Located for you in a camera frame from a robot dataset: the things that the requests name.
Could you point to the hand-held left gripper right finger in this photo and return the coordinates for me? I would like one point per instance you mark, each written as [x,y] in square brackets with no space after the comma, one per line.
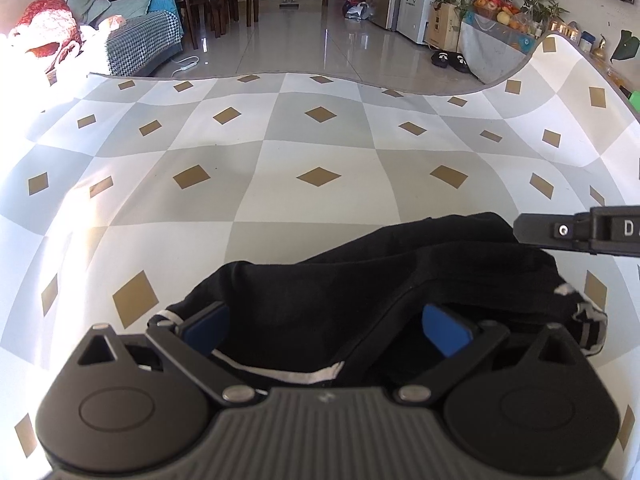
[445,327]

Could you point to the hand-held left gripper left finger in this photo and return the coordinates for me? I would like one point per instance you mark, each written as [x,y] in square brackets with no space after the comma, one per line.
[207,327]

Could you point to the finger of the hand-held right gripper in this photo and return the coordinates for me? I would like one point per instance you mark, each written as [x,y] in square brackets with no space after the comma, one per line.
[540,230]

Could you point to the black white-striped t-shirt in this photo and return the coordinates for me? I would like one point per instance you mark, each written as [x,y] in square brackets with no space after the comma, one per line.
[350,285]

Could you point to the bright green object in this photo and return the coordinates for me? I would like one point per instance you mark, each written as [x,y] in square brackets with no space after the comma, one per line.
[635,105]

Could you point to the grey covered cabinet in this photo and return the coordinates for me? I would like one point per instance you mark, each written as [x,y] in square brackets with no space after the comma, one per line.
[492,55]

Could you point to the black slipper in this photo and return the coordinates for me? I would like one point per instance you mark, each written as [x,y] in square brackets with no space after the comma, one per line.
[441,59]
[459,63]

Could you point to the dark green object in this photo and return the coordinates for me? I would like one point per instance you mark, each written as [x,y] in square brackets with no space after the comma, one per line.
[627,45]

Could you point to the fruit basket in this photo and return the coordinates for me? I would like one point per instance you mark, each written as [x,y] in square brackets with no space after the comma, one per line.
[500,10]

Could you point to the cardboard box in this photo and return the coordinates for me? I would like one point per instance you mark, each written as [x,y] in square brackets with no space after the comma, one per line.
[442,27]

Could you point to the long-leaf potted plant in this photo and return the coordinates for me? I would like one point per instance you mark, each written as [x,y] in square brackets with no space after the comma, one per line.
[545,2]

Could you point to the white chest freezer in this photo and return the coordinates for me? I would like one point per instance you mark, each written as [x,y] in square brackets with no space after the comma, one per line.
[417,5]

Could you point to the white power strip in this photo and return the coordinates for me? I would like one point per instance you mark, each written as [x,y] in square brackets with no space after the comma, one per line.
[187,64]

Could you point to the plastic bag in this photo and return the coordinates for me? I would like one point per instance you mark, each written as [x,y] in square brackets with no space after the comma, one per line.
[357,11]

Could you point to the houndstooth covered sofa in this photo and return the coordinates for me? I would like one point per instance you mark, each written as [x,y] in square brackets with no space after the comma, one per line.
[142,42]

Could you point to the blue cloth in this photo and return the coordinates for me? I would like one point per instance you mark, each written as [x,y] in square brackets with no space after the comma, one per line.
[162,4]

